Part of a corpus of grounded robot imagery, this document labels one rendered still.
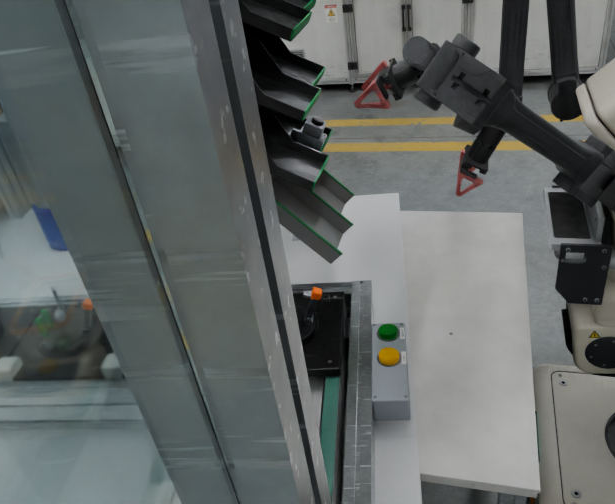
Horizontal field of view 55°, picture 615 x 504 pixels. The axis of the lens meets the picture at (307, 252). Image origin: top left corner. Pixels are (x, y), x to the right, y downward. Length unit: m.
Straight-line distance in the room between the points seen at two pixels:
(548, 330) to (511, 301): 1.24
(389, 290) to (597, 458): 0.80
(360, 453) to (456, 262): 0.71
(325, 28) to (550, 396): 3.90
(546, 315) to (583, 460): 0.98
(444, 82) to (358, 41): 4.34
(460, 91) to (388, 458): 0.66
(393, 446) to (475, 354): 0.30
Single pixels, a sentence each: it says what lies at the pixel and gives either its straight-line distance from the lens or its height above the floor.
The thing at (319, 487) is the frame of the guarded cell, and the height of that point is 1.66.
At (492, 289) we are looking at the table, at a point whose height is 0.86.
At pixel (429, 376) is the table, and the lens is 1.29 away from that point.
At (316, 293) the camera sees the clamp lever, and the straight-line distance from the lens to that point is 1.17.
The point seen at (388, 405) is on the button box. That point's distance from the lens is 1.12.
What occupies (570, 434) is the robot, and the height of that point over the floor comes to 0.28.
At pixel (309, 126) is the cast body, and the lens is 1.42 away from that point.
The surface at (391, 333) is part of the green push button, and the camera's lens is 1.21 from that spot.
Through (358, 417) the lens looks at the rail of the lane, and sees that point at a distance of 1.10.
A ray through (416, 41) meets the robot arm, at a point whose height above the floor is 1.45.
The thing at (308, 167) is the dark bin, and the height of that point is 1.20.
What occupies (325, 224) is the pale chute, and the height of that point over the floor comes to 1.03.
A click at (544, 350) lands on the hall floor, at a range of 2.61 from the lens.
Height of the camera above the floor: 1.80
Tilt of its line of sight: 34 degrees down
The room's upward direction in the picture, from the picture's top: 9 degrees counter-clockwise
